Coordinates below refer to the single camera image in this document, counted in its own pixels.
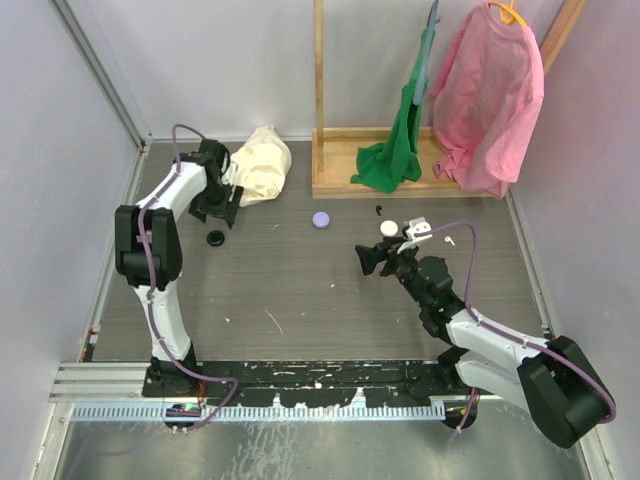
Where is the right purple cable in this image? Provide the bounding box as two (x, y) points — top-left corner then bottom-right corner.
(424, 221), (618, 449)

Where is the orange hanger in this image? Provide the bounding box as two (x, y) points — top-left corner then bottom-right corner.
(488, 1), (527, 27)

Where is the wooden clothes rack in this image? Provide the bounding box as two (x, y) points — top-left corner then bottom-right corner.
(311, 1), (587, 199)

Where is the blue hanger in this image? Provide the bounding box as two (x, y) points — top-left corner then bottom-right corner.
(412, 0), (440, 106)

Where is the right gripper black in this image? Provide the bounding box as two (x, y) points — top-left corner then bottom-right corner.
(355, 236), (429, 309)

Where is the white cable duct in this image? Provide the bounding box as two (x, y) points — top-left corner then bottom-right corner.
(71, 401), (446, 422)

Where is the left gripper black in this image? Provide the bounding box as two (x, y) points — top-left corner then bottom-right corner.
(190, 179), (242, 226)

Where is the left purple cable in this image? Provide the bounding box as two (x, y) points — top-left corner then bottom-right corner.
(139, 123), (239, 436)

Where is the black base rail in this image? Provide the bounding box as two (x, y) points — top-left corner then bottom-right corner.
(142, 358), (496, 409)

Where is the pink shirt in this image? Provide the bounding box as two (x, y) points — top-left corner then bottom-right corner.
(430, 2), (544, 198)

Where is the purple cable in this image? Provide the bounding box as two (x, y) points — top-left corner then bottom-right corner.
(139, 123), (239, 436)
(424, 221), (618, 449)

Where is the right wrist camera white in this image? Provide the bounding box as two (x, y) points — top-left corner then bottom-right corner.
(397, 217), (433, 253)

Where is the cream cloth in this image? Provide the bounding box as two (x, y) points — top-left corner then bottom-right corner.
(231, 125), (292, 207)

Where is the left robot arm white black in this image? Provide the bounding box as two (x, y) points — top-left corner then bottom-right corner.
(114, 139), (244, 396)

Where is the green shirt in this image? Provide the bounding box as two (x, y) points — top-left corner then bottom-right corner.
(350, 29), (427, 194)

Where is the white earbud charging case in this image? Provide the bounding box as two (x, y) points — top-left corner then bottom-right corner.
(379, 220), (399, 237)

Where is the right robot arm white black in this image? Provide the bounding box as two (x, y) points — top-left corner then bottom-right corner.
(355, 237), (616, 448)

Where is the purple earbud charging case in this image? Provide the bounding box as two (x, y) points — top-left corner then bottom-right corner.
(312, 211), (331, 229)

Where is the black earbud charging case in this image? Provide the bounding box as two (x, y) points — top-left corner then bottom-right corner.
(206, 230), (226, 247)

